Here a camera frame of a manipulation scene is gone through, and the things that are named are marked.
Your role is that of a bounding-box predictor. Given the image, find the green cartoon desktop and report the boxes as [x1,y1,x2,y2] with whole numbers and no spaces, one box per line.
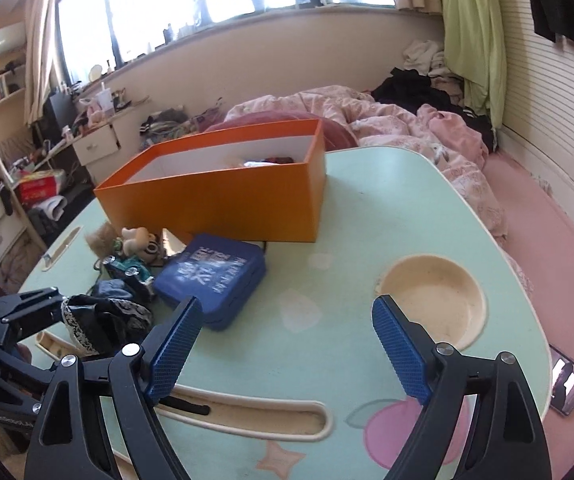
[17,147,554,480]

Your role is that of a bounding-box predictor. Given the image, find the striped clothing pile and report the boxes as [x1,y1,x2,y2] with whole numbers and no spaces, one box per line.
[139,107,190,138]

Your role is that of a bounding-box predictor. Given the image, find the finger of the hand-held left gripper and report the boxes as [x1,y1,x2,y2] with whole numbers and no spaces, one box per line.
[0,286,70,346]
[0,352,60,401]

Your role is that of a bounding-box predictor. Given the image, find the smartphone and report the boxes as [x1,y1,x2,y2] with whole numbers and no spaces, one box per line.
[548,344,574,417]

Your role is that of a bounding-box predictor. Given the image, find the pink fleece garment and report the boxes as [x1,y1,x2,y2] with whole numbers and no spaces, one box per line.
[417,105,488,158]

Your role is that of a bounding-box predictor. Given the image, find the black clothes pile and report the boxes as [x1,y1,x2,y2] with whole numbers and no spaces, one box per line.
[371,67,465,110]

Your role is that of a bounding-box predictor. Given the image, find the cartoon figurine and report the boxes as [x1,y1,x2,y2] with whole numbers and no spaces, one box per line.
[119,226,168,266]

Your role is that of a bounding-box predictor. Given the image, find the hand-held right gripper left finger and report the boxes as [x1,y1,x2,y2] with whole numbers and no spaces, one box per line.
[23,296,204,480]

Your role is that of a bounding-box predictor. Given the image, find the black monitor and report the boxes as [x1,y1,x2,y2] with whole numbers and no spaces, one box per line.
[42,91,75,133]

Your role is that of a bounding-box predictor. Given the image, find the black patterned cloth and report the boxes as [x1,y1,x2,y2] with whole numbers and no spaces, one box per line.
[59,294,155,356]

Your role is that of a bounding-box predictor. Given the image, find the teal toy car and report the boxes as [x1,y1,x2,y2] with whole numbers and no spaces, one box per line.
[102,255,158,301]

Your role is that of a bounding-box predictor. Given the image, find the pink floral blanket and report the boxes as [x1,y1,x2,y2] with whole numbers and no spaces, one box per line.
[224,87,510,251]

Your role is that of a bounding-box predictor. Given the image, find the green curtain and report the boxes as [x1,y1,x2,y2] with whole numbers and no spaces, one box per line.
[438,0,508,133]

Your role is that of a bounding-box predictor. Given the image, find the white clothes pile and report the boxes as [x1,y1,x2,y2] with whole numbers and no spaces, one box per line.
[402,40,462,93]

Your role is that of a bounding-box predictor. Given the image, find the white louvered closet door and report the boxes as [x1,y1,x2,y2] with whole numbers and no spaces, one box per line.
[487,0,574,211]

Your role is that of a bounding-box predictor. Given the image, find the white wall shelf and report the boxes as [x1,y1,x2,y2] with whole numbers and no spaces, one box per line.
[0,47,30,111]

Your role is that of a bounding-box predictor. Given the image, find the maroon pillow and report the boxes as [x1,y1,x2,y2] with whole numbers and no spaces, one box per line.
[204,112,358,150]

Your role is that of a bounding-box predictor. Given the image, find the red white tissue pack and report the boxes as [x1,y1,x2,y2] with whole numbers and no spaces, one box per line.
[17,169,68,203]

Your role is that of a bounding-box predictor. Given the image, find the pink plush toy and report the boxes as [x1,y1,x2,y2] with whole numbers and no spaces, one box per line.
[84,105,108,128]

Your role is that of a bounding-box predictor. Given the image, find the blue tin box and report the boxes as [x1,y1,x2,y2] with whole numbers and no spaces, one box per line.
[153,232,268,332]

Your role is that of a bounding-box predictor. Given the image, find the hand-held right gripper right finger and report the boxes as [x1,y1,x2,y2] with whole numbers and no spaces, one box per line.
[372,294,552,480]

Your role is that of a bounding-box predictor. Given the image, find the blue cloth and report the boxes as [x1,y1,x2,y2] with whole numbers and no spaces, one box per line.
[89,279,138,303]

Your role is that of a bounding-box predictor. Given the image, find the black pen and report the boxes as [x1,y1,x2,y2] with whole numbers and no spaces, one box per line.
[159,396,212,416]

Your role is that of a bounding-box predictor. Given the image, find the plastic cup with straw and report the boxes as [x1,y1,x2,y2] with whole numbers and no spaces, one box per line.
[96,81,115,116]

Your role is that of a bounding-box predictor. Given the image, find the brown fuzzy plush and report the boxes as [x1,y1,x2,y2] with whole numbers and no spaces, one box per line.
[84,225,122,257]

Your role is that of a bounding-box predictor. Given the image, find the orange cardboard box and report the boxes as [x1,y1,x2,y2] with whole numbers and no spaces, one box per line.
[93,118,328,245]

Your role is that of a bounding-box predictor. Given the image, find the white drawer cabinet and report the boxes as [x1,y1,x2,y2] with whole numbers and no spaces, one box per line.
[73,122,120,167]

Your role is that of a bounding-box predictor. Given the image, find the beige curtain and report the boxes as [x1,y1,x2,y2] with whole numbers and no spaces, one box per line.
[23,0,60,126]

